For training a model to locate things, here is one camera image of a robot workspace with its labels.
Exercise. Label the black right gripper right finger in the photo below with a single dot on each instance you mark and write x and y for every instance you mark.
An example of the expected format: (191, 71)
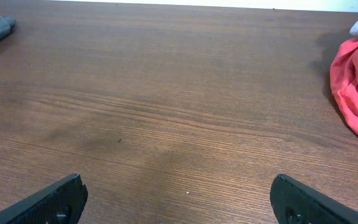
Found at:
(296, 203)

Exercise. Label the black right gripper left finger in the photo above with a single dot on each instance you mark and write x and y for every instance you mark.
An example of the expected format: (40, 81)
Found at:
(61, 202)

